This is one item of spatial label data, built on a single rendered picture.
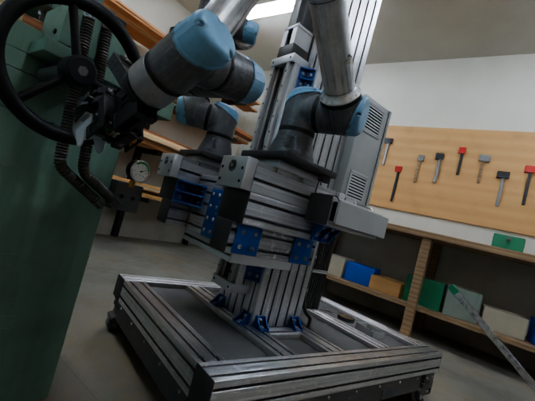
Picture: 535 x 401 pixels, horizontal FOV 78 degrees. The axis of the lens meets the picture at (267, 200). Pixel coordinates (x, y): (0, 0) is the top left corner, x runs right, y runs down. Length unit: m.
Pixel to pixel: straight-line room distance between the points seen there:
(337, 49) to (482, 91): 3.14
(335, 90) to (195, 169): 0.66
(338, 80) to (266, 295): 0.79
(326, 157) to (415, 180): 2.39
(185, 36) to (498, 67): 3.75
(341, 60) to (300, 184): 0.36
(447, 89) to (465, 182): 1.01
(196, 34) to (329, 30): 0.47
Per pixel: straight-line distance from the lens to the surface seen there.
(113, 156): 1.03
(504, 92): 3.95
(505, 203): 3.60
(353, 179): 1.44
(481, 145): 3.74
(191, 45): 0.48
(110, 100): 0.61
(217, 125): 1.45
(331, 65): 0.93
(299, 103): 1.06
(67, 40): 0.89
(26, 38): 0.97
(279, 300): 1.34
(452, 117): 3.90
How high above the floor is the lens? 0.63
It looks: 3 degrees up
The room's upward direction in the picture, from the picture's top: 15 degrees clockwise
